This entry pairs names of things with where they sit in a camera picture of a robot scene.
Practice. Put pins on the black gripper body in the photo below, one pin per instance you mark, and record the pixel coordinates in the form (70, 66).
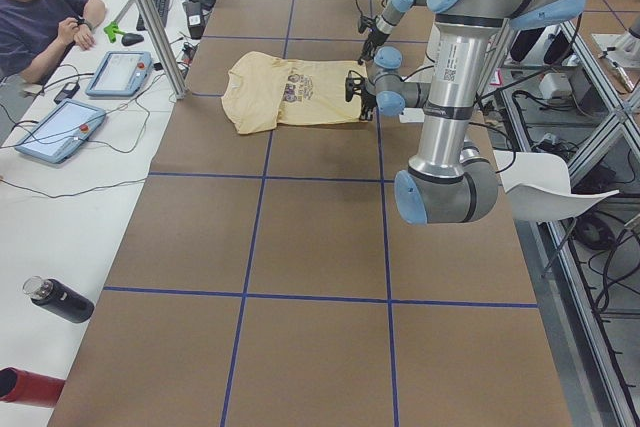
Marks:
(366, 98)
(373, 39)

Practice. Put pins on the cream long-sleeve printed shirt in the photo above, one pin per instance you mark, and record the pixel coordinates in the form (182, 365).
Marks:
(264, 91)

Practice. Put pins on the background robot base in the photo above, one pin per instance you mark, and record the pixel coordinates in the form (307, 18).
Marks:
(620, 52)

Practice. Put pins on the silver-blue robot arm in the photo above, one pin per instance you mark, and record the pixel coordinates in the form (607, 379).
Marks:
(381, 26)
(447, 180)

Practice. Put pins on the white plastic chair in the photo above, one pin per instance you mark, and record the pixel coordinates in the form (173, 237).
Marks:
(538, 187)

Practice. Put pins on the black keyboard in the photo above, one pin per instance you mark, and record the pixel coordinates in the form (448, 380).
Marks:
(156, 7)

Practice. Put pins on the black computer mouse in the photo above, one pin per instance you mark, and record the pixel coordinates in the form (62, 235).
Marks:
(130, 39)

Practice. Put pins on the far blue teach pendant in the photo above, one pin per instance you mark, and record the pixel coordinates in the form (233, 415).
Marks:
(120, 74)

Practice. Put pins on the blue teach pendant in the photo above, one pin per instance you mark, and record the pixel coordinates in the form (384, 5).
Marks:
(120, 74)
(62, 132)

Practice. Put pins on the black power adapter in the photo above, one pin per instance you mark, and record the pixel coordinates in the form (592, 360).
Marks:
(66, 92)

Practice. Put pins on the near blue teach pendant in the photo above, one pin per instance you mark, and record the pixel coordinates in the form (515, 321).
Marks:
(62, 132)

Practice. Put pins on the seated person in navy shirt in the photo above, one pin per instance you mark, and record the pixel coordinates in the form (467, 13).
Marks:
(36, 35)

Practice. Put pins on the black water bottle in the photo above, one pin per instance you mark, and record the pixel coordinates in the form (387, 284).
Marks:
(59, 299)

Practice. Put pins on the red cylinder bottle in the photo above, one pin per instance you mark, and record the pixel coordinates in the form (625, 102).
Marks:
(28, 388)

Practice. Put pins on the aluminium frame post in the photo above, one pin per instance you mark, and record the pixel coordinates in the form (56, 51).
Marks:
(160, 41)

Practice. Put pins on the green handled tool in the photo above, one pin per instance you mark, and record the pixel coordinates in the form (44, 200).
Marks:
(112, 31)

